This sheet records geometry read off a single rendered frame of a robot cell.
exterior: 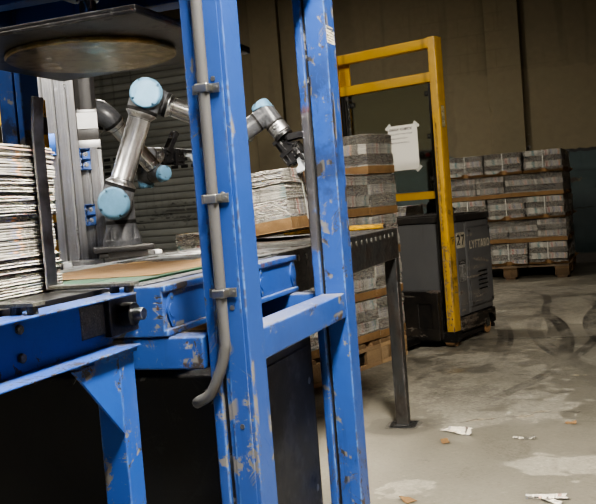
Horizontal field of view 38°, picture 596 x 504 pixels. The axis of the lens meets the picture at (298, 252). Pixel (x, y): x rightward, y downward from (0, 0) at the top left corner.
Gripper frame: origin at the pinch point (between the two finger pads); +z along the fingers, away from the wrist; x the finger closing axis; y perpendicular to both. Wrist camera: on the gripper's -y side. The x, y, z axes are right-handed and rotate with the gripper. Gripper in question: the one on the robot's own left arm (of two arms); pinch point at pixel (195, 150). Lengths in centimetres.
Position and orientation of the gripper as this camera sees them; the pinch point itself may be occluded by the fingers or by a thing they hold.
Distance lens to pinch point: 434.0
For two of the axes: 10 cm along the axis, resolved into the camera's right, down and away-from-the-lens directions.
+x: 6.6, 1.2, -7.4
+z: 7.5, -0.9, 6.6
